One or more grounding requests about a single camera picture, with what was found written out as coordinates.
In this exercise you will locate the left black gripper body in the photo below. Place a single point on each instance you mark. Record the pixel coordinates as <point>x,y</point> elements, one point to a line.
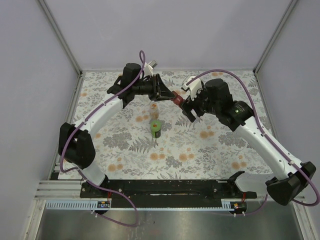
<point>148,87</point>

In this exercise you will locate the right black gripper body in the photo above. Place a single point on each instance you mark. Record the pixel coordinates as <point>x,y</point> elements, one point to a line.
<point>201,105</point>

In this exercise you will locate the red pill organizer box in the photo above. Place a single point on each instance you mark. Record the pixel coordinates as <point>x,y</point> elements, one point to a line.
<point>177,100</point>

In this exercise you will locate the green pill bottle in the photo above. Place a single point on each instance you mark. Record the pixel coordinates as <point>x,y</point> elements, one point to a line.
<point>155,128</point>

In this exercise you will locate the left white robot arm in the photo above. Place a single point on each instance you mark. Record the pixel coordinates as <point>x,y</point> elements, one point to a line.
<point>75,144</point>

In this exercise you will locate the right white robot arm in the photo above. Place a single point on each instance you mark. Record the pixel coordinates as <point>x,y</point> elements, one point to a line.
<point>289,175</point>

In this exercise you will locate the clear small pill bottle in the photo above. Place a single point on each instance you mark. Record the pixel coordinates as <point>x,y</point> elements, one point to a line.
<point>154,111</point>

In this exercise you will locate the floral table mat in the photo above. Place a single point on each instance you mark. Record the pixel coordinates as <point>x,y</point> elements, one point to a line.
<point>204,149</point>

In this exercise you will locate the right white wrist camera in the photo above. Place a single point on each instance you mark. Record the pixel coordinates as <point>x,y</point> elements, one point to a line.
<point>193,86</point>

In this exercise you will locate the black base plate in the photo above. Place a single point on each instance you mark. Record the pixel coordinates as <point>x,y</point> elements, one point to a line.
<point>168,202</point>

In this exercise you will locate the white slotted cable duct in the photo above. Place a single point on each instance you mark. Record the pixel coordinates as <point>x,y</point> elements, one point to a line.
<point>92,205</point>

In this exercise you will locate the aluminium frame rail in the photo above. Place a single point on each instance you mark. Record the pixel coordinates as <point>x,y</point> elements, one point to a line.
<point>216,189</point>

